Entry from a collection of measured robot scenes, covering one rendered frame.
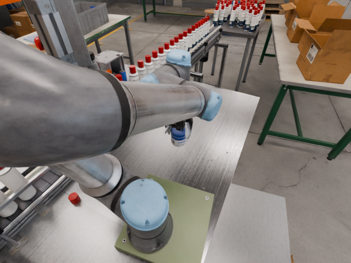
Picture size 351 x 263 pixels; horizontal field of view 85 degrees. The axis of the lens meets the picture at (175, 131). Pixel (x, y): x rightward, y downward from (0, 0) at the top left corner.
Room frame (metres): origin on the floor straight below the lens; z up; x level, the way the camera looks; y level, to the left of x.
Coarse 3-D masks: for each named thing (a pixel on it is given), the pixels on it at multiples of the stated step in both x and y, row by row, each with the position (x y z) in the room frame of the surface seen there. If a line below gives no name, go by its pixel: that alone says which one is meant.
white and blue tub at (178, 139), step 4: (172, 128) 0.60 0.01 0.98; (184, 128) 0.60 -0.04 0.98; (172, 132) 0.58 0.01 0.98; (176, 132) 0.58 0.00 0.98; (180, 132) 0.58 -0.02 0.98; (184, 132) 0.58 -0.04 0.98; (172, 136) 0.57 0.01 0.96; (176, 136) 0.56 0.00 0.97; (180, 136) 0.55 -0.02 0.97; (184, 136) 0.56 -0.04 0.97; (172, 140) 0.57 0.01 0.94; (176, 140) 0.56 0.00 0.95; (180, 140) 0.55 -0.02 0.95; (184, 140) 0.56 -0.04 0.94; (172, 144) 0.57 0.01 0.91; (176, 144) 0.56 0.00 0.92; (180, 144) 0.56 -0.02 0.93; (184, 144) 0.56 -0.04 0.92
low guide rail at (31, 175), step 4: (36, 168) 0.44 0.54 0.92; (40, 168) 0.44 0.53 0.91; (32, 172) 0.42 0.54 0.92; (36, 172) 0.43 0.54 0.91; (28, 176) 0.40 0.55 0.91; (32, 176) 0.41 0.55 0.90; (28, 180) 0.40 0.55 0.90; (8, 192) 0.34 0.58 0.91; (12, 192) 0.34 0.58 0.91; (8, 196) 0.33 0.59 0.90
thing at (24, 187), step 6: (48, 168) 0.41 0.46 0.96; (36, 174) 0.38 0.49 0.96; (42, 174) 0.39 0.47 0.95; (30, 180) 0.36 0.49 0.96; (36, 180) 0.36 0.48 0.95; (24, 186) 0.33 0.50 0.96; (18, 192) 0.31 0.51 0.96; (12, 198) 0.29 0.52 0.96; (0, 204) 0.27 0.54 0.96; (6, 204) 0.28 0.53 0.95; (0, 210) 0.26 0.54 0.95
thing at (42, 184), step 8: (48, 176) 0.42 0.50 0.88; (56, 176) 0.42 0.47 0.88; (32, 184) 0.39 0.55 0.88; (40, 184) 0.39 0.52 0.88; (48, 184) 0.39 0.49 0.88; (40, 192) 0.36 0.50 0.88; (16, 200) 0.33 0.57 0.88; (32, 200) 0.33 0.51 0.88; (24, 208) 0.30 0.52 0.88; (0, 216) 0.27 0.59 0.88; (16, 216) 0.27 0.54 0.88; (8, 224) 0.24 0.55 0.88
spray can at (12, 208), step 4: (0, 192) 0.30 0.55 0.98; (0, 196) 0.29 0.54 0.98; (4, 196) 0.30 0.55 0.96; (0, 200) 0.28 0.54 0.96; (12, 204) 0.30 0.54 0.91; (16, 204) 0.31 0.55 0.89; (4, 208) 0.27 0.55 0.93; (8, 208) 0.28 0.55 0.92; (12, 208) 0.29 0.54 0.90; (16, 208) 0.29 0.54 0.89; (0, 212) 0.27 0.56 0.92; (4, 212) 0.27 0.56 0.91; (8, 212) 0.27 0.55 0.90; (12, 212) 0.28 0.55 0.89; (4, 216) 0.26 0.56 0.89; (8, 216) 0.27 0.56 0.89
